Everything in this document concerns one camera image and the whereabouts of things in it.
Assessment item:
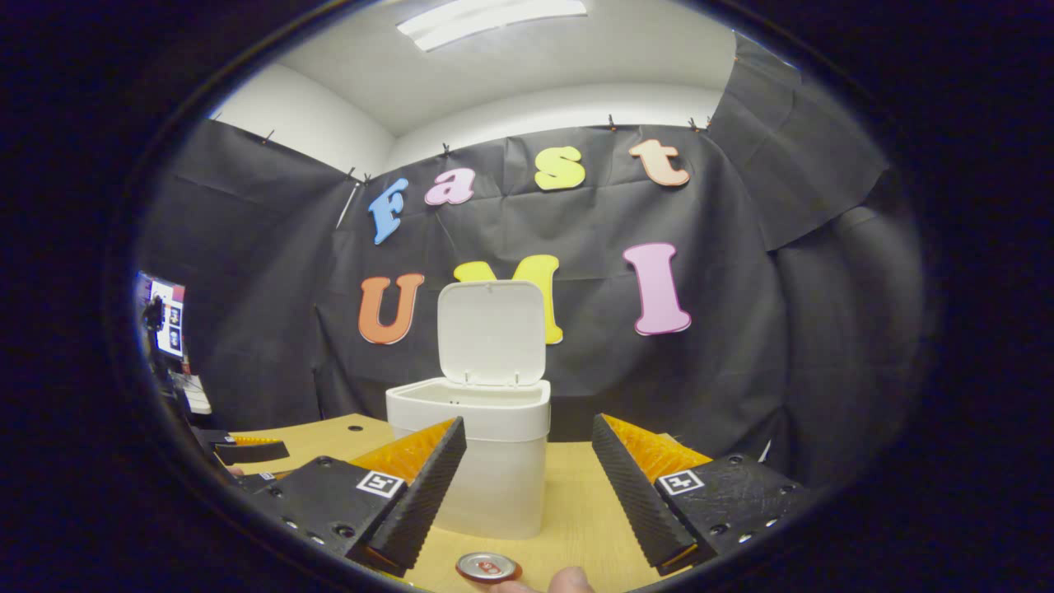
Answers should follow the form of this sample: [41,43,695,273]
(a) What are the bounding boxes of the black backdrop cloth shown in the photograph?
[132,33,927,487]

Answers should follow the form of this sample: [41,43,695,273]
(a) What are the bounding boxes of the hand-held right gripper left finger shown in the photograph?
[247,416,468,577]

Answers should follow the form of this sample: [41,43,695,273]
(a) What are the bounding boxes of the white side table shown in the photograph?
[177,375,213,415]

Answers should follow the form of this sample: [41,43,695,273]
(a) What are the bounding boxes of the red pop can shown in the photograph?
[455,551,523,586]

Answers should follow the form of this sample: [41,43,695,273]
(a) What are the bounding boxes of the computer monitor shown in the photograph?
[136,276,187,360]

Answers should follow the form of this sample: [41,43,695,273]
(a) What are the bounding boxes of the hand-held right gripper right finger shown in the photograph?
[590,413,814,577]

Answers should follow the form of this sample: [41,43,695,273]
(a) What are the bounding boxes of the wooden desktop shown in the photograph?
[222,413,701,593]

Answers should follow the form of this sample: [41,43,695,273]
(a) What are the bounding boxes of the ceiling light panel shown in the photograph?
[397,0,590,52]

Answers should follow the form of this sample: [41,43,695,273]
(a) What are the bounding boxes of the white desktop garbage bin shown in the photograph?
[385,280,553,541]

